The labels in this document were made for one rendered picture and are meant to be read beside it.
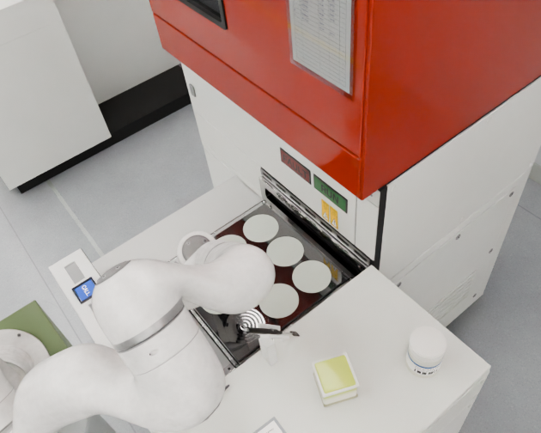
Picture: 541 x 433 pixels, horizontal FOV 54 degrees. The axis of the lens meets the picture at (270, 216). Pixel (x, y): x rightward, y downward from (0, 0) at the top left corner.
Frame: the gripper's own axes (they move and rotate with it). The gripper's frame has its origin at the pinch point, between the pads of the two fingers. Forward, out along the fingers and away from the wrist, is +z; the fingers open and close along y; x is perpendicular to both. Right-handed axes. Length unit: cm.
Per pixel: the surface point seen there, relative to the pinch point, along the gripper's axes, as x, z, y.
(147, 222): -42, 129, -59
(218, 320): -0.9, -3.0, 11.5
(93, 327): -29.8, -8.0, 7.9
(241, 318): 4.8, -3.1, 12.0
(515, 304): 114, 93, 19
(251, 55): 18, -37, -38
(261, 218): 14.5, 9.6, -15.5
